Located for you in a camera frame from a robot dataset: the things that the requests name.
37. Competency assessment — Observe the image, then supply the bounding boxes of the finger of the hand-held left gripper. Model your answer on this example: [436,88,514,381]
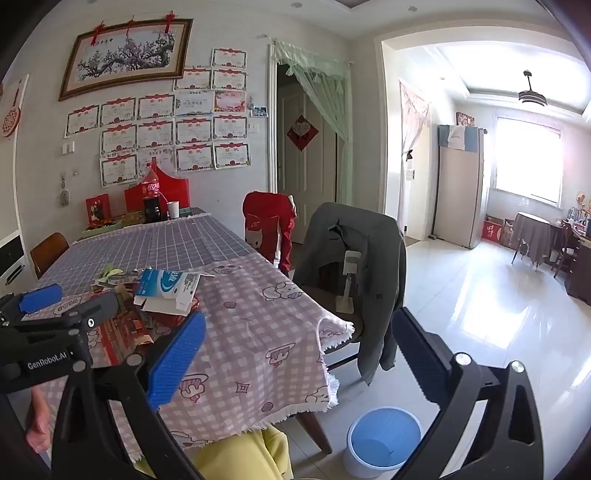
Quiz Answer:
[0,284,64,326]
[9,291,119,341]

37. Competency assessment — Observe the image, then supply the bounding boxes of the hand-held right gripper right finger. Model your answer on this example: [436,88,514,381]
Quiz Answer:
[390,307,544,480]

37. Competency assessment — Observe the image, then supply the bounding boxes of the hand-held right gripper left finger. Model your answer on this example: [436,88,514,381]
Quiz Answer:
[50,312,207,480]

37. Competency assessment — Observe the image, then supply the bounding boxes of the red carton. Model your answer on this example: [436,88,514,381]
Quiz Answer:
[88,298,201,366]

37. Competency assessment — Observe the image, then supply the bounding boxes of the blue and white carton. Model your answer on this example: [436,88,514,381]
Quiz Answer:
[133,268,215,317]

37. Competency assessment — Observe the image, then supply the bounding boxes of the blue plastic wastebasket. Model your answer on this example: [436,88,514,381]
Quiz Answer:
[342,406,424,480]

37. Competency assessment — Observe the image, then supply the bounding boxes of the person's left hand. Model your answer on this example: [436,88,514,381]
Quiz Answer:
[25,388,52,455]

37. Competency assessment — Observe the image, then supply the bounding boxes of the white cabinet with dark panel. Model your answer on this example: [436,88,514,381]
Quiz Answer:
[0,231,29,296]

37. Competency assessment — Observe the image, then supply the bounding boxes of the brown wooden chair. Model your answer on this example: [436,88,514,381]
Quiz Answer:
[30,232,70,280]

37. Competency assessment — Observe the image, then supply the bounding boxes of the pink checked tablecloth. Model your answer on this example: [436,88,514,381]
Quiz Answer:
[23,251,354,464]

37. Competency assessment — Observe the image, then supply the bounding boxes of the green patterned box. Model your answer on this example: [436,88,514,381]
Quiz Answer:
[81,211,145,241]

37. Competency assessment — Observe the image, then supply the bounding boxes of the small red photo box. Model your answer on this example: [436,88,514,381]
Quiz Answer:
[86,194,112,227]

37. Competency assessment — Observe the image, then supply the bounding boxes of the grey grid tablecloth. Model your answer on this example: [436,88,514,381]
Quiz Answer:
[34,213,266,296]

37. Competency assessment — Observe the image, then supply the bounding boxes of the grey jacket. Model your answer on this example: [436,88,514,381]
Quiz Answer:
[293,202,407,386]

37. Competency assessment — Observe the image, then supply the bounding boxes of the person's yellow trousers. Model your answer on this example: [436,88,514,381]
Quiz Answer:
[134,425,289,480]

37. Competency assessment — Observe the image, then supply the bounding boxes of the white phone stand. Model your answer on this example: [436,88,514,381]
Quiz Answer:
[333,249,363,315]

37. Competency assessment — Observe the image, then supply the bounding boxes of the dark wooden chair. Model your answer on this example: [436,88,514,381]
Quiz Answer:
[286,277,370,455]

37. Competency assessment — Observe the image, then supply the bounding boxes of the cola bottle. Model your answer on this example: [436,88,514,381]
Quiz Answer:
[141,161,163,222]

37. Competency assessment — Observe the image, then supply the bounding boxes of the red gift bag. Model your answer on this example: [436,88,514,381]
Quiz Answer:
[124,165,190,215]

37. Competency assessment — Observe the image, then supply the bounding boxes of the red jacket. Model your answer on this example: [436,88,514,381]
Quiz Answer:
[242,191,297,278]

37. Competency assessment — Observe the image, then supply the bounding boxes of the round table with brown cloth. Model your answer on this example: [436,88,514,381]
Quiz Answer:
[512,211,552,268]

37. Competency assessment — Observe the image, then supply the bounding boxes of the refrigerator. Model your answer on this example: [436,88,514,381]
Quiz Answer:
[431,124,485,250]

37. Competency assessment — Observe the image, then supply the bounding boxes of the wooden chair with open back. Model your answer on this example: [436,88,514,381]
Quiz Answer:
[551,222,578,278]

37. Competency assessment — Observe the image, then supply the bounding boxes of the dark wooden desk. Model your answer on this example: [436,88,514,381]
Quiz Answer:
[566,224,591,308]

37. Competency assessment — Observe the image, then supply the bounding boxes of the white door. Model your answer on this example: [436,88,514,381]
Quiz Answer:
[277,83,340,241]

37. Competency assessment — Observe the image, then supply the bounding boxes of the cluster of small bottles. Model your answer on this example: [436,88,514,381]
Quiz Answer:
[566,193,591,238]

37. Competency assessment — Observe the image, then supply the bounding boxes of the window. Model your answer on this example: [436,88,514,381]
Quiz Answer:
[494,115,564,206]

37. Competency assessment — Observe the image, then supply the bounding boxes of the blue refrigerator cover cloth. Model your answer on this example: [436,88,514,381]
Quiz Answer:
[438,124,483,152]

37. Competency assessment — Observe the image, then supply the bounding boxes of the pink door curtain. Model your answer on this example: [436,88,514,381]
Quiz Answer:
[399,78,432,241]

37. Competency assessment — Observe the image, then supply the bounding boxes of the framed blossom painting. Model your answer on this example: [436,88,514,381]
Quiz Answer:
[58,18,194,102]

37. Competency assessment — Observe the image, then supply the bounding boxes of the red diamond door decoration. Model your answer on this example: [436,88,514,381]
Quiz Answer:
[286,114,319,152]

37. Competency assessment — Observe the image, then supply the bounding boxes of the green door curtain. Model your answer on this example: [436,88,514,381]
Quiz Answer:
[272,41,354,213]

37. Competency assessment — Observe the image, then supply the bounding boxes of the ceiling fan lamp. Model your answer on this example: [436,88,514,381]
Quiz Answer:
[517,69,548,107]

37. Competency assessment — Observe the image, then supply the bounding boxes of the red paper-cut wall hanging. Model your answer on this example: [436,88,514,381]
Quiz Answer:
[0,74,29,139]

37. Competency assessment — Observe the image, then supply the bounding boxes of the group of wall certificates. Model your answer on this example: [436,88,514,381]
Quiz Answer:
[65,47,252,188]

